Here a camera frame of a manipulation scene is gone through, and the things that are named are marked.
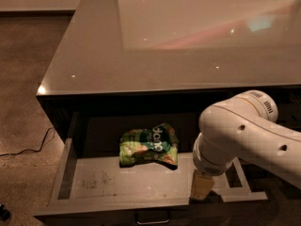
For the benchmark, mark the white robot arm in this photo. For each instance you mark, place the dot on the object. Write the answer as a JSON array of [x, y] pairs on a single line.
[[245, 127]]

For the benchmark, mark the dark wall baseboard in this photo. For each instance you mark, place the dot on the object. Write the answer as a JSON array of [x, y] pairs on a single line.
[[36, 13]]

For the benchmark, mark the green snack bag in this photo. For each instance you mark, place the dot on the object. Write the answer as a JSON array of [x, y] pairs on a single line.
[[141, 146]]

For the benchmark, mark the black object on floor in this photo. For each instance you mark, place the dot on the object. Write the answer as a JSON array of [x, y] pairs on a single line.
[[4, 213]]

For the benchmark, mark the drawer with metal handle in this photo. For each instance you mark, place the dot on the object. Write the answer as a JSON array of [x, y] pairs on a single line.
[[93, 189]]

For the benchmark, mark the dark cabinet with glossy top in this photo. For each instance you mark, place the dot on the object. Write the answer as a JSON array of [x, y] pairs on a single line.
[[147, 56]]

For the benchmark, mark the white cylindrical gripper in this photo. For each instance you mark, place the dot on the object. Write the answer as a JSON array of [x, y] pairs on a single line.
[[209, 166]]

